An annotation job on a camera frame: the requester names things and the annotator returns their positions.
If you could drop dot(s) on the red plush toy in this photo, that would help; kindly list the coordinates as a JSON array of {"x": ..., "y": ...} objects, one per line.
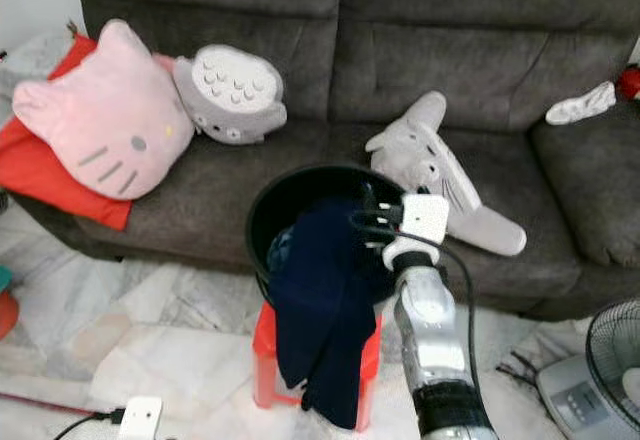
[{"x": 630, "y": 83}]

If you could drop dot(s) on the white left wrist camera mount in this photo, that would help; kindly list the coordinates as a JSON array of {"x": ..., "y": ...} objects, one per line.
[{"x": 140, "y": 420}]

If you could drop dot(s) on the red stick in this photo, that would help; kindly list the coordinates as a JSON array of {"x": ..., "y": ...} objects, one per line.
[{"x": 50, "y": 404}]

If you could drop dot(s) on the dark grey sofa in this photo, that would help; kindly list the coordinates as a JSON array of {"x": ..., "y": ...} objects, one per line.
[{"x": 440, "y": 60}]

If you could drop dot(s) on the white sock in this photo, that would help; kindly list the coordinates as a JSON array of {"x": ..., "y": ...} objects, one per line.
[{"x": 580, "y": 107}]

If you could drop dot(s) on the side table patterned cloth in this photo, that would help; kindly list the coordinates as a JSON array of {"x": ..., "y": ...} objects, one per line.
[{"x": 40, "y": 55}]

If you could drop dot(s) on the grey floor fan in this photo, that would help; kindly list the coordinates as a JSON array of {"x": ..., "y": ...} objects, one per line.
[{"x": 575, "y": 400}]

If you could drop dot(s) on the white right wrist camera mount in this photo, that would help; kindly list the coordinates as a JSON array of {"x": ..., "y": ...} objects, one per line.
[{"x": 426, "y": 215}]

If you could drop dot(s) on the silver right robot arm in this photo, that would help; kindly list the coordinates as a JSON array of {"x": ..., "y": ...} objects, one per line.
[{"x": 430, "y": 330}]

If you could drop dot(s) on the red pillow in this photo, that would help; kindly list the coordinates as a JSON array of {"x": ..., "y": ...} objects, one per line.
[{"x": 40, "y": 175}]

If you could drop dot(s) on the navy shirt red collar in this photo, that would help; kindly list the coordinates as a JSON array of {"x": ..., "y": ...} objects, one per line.
[{"x": 325, "y": 300}]

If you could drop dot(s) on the round grey totoro plush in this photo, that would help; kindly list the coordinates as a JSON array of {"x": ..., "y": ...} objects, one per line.
[{"x": 230, "y": 90}]

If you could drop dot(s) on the red plastic stool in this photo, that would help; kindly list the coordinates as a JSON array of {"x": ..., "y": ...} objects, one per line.
[{"x": 268, "y": 360}]

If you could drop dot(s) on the pink cat face pillow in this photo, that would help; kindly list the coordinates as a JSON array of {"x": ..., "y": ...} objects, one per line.
[{"x": 105, "y": 120}]

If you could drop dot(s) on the long grey totoro plush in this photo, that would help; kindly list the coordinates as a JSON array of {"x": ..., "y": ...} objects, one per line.
[{"x": 425, "y": 150}]

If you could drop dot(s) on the black laundry basket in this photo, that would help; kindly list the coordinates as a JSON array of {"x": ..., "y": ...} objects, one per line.
[{"x": 265, "y": 220}]

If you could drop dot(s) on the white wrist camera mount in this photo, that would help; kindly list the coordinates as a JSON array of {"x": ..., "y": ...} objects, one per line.
[
  {"x": 426, "y": 215},
  {"x": 140, "y": 420}
]

